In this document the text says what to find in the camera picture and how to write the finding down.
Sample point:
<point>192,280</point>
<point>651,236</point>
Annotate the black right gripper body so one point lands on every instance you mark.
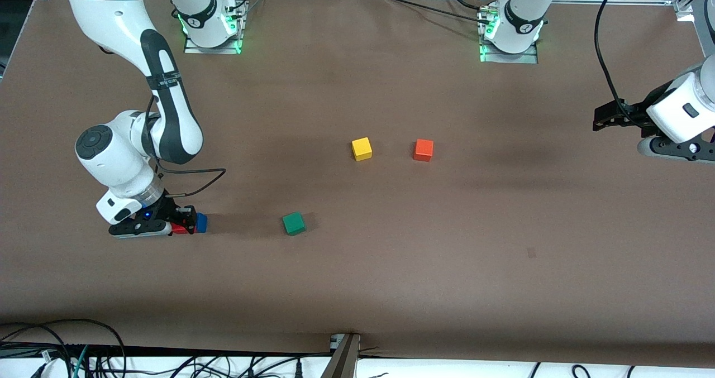
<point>169,209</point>

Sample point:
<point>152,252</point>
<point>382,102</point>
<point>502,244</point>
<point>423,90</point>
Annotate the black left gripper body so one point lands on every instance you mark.
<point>635,113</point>

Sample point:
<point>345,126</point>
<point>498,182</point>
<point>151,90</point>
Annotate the red wooden block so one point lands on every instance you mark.
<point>176,230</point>

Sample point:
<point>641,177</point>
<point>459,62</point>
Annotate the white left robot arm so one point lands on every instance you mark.
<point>519,26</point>

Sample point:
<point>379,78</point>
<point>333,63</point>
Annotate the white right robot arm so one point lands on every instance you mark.
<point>117,20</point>

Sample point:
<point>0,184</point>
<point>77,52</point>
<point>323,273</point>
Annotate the blue wooden block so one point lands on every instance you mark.
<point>202,223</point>

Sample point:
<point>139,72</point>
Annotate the green wooden block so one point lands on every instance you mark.
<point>294,223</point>

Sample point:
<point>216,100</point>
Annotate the yellow wooden block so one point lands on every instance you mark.
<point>362,149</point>

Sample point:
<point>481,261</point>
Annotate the orange wooden block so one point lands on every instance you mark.
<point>423,150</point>

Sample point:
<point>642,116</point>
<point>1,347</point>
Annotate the thin aluminium frame rail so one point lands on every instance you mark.
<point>614,0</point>

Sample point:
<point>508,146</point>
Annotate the aluminium corner bracket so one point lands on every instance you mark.
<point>684,9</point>

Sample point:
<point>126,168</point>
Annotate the grey metal post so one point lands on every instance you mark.
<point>342,361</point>

